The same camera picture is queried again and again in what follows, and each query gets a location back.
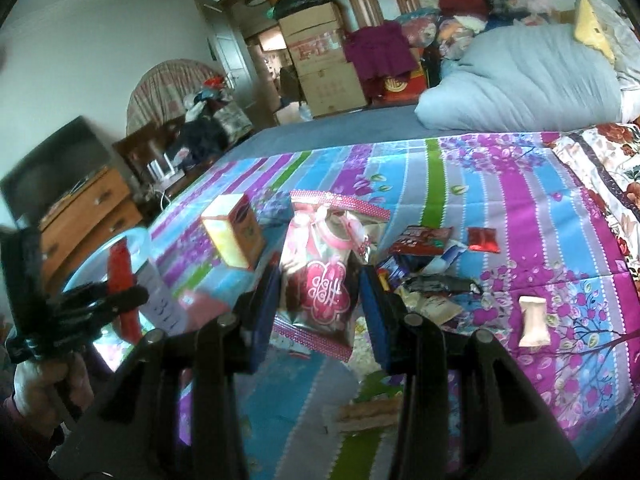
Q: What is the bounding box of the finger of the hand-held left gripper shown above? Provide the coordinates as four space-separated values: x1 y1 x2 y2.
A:
47 282 113 311
60 286 151 353

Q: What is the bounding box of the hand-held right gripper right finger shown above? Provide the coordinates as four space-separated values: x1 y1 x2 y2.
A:
358 265 583 480

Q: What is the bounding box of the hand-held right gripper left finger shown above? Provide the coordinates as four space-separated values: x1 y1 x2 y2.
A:
50 262 282 480

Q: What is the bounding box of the clear blue plastic basin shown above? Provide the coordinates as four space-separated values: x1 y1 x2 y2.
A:
59 226 153 361

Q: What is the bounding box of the long red snack packet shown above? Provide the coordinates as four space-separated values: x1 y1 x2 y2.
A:
108 239 143 343

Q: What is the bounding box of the pink snack bag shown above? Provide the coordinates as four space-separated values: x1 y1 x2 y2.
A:
276 189 392 363

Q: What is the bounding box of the person's left forearm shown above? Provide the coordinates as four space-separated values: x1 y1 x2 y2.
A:
0 394 38 468

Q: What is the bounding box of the person's left hand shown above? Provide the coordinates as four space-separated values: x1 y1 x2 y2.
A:
12 352 95 442

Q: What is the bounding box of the white box with blue print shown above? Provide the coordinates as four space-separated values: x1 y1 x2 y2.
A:
134 259 192 337

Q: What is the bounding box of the dark blue snack packet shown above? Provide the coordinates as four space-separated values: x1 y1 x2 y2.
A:
376 254 417 288

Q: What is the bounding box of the cream snack packet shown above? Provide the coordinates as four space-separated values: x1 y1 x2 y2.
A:
412 294 462 324

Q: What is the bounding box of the wooden dresser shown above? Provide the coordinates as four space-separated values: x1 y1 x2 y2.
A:
36 166 147 287

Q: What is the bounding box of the black snack packet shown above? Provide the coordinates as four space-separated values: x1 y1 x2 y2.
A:
400 272 484 297

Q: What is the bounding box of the orange yellow carton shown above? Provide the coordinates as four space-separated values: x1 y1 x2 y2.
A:
200 192 267 272

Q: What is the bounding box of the tan biscuit packet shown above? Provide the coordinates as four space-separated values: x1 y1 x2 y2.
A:
334 399 402 434

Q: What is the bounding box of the wide red snack packet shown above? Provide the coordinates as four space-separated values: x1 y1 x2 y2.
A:
389 225 454 257

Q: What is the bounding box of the white and blue snack packet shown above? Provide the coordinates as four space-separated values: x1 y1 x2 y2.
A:
425 241 469 274

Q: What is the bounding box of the black television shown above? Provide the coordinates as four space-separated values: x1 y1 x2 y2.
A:
0 115 114 222

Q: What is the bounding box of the small red foil packet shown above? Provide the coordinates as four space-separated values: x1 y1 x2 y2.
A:
466 226 501 254

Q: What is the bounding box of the white router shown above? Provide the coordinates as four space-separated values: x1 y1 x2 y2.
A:
146 155 187 184

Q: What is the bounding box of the dark wooden side table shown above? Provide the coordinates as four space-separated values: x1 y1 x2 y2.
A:
112 121 242 213

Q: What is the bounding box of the cream wrapped snack bar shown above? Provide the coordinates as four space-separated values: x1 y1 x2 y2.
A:
517 295 552 349

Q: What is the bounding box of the striped floral bedsheet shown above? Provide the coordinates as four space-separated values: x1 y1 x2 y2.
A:
142 130 640 480

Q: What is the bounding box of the blue grey bed sheet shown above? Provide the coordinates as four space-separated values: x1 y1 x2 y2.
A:
219 104 467 163

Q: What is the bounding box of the heap of bags and clothes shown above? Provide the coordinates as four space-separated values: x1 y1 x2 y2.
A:
176 76 252 163

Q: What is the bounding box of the pink plaid covered round board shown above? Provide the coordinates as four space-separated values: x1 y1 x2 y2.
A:
125 58 222 136

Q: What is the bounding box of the large cardboard box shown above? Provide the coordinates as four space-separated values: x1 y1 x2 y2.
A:
295 62 369 119

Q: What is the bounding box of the red gift box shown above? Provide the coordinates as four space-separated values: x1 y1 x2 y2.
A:
381 72 429 104

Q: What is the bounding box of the red printed cardboard box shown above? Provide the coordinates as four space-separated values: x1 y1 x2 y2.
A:
286 30 349 77

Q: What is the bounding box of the grey room door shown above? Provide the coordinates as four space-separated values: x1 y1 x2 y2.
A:
192 0 252 112

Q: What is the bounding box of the maroon cloth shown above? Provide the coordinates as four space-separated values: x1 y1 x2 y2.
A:
342 21 419 82

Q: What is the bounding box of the red floral quilt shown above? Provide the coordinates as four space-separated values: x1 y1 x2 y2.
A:
549 121 640 283

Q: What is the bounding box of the grey duvet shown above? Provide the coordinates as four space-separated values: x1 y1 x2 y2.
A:
415 22 624 132

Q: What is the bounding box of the plain cardboard box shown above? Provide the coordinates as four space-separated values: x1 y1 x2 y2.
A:
277 2 344 37

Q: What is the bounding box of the pile of colourful clothes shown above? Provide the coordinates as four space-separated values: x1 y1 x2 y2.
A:
399 0 557 63

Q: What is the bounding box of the black plastic bag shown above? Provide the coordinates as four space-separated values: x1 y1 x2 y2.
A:
273 0 334 19

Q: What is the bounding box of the yellow pillow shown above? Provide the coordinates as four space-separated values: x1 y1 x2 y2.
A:
573 0 617 64

